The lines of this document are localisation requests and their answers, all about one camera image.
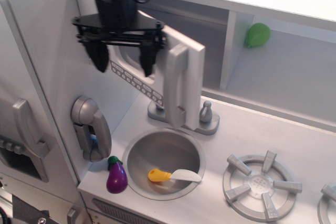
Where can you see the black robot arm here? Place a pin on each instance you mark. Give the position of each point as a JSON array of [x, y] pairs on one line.
[[119, 23]]

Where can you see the white toy microwave door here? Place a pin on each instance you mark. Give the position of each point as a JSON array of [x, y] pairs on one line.
[[176, 80]]

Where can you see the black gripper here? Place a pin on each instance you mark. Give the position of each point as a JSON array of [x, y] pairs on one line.
[[118, 22]]

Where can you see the grey toy wall phone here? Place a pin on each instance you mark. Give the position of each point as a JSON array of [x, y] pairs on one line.
[[91, 129]]

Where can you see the green toy pear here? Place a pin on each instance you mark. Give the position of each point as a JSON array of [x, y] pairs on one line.
[[257, 35]]

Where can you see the grey toy stove burner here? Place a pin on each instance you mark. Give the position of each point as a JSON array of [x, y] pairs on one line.
[[259, 188]]

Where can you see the purple toy eggplant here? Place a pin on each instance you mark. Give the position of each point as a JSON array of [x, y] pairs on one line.
[[117, 181]]

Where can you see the grey fridge door handle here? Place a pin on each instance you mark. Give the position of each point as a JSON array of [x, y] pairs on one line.
[[28, 128]]

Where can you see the grey ice dispenser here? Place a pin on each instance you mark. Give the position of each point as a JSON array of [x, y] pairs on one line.
[[16, 156]]

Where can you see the grey toy faucet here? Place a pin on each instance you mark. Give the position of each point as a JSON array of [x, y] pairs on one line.
[[208, 119]]

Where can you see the round metal sink bowl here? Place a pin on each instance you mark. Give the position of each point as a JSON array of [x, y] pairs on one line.
[[167, 150]]

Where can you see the yellow handled toy knife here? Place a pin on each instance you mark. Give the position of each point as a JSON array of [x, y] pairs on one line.
[[157, 175]]

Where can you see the grey oven door handle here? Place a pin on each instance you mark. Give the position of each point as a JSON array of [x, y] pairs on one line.
[[72, 216]]

